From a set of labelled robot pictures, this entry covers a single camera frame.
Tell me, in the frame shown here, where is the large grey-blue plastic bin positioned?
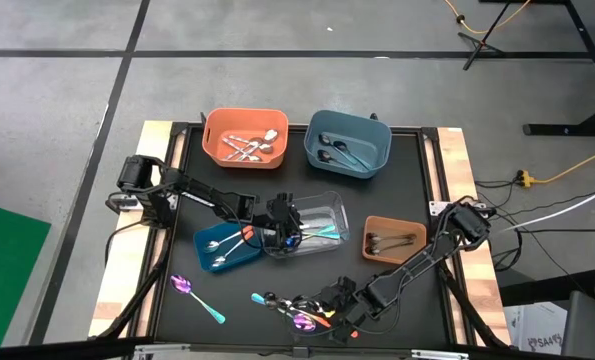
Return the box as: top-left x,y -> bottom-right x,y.
303,109 -> 393,180

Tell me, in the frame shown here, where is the green floor mat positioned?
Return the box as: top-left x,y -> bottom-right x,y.
0,199 -> 52,350

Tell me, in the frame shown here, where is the small teal plastic bin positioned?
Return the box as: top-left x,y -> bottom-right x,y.
192,221 -> 264,274

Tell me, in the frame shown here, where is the dark spoon teal handle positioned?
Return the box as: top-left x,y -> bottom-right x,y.
333,140 -> 375,172
318,133 -> 361,169
316,149 -> 363,174

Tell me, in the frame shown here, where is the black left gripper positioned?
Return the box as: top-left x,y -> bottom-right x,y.
264,191 -> 304,254

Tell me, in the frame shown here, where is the black tripod stand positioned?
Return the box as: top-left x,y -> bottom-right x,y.
457,0 -> 513,71

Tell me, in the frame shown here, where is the clear plastic bin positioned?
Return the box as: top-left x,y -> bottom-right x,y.
259,190 -> 351,260

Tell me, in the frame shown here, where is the black desk frame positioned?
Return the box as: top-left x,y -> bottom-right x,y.
521,0 -> 595,137

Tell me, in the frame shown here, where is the silver spoon orange handle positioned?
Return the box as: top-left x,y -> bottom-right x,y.
204,225 -> 255,253
212,232 -> 253,268
275,297 -> 360,340

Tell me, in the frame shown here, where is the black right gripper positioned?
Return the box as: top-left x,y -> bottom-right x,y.
306,276 -> 376,346

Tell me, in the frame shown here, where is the small orange plastic bin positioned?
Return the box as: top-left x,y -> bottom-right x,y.
361,215 -> 428,266

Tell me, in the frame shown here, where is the large orange plastic bin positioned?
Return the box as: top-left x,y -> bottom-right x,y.
201,107 -> 290,170

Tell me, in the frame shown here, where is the yellow extension cord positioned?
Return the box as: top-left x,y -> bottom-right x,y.
515,143 -> 595,187

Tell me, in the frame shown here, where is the yellow floor cable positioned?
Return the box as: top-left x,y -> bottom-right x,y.
444,0 -> 532,35

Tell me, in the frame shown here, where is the white cardboard box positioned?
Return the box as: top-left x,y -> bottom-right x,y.
504,302 -> 571,356

